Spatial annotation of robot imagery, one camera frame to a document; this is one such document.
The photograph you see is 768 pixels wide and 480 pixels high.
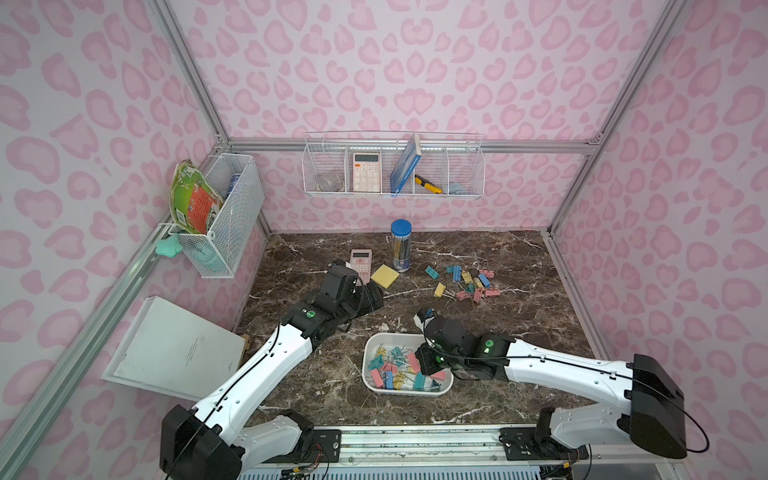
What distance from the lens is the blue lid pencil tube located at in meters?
0.97

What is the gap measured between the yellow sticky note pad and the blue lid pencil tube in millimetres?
37

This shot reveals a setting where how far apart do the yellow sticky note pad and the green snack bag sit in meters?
0.54

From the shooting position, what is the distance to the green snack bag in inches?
26.9

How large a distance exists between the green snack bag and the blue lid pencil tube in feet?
1.70

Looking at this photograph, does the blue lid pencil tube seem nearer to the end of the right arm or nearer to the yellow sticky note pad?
the yellow sticky note pad

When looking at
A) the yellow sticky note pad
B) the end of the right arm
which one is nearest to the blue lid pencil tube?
the yellow sticky note pad

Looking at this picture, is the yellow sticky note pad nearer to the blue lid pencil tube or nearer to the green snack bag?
the blue lid pencil tube

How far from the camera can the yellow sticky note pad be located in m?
1.08
